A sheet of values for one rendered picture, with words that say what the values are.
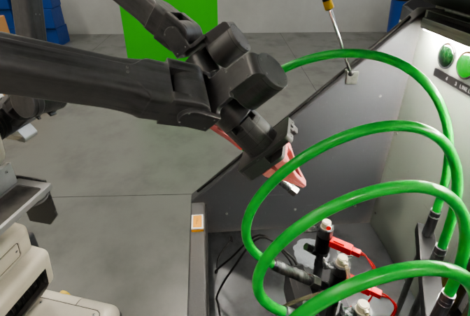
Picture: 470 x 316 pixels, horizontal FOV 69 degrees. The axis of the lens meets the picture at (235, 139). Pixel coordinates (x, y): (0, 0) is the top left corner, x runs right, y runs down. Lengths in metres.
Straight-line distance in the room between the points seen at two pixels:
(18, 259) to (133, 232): 1.22
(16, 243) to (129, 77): 0.81
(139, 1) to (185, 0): 2.96
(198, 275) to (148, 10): 0.56
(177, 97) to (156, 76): 0.04
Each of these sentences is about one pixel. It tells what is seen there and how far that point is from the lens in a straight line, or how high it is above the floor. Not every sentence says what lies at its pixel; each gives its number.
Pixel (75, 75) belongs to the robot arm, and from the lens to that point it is 0.40.
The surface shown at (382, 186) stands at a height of 1.36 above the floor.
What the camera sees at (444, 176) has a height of 1.24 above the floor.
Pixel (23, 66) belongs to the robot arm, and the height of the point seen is 1.47.
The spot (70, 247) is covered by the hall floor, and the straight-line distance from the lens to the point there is 2.35.
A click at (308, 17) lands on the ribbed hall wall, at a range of 7.15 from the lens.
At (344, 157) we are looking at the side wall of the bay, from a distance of 0.97.
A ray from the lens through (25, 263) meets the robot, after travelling 1.17.
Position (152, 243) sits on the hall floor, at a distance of 2.22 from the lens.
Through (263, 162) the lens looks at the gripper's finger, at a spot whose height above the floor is 1.29.
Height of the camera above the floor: 1.58
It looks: 30 degrees down
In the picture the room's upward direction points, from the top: straight up
